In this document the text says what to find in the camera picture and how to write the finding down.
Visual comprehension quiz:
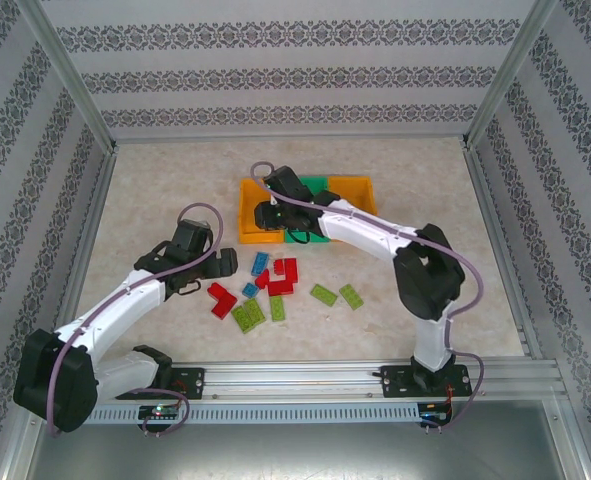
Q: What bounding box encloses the green plastic bin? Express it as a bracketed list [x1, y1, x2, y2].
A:
[285, 174, 335, 245]

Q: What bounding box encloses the orange plastic bin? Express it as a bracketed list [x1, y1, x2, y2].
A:
[237, 177, 289, 246]
[326, 174, 380, 221]

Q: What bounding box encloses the slotted metal cable duct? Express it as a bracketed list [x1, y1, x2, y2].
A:
[82, 402, 422, 426]

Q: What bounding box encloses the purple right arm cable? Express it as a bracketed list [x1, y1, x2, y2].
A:
[251, 160, 487, 432]

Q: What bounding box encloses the small green circuit board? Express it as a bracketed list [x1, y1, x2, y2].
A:
[139, 404, 182, 420]
[419, 403, 454, 424]

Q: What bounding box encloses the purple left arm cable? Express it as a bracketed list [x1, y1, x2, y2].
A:
[47, 202, 226, 440]

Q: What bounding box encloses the aluminium table edge rail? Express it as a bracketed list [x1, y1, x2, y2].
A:
[57, 147, 120, 331]
[462, 142, 546, 361]

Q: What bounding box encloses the aluminium frame post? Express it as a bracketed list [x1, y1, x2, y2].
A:
[14, 0, 119, 154]
[462, 0, 561, 151]

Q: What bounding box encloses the grey metal sheet panel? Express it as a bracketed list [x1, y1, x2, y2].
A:
[24, 399, 591, 480]

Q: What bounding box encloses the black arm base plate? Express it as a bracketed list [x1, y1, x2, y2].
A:
[116, 367, 206, 401]
[379, 364, 474, 400]

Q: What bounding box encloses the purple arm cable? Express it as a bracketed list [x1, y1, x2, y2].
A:
[47, 202, 226, 440]
[251, 160, 487, 432]

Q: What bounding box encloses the aluminium mounting rail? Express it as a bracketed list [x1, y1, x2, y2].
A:
[89, 360, 561, 401]

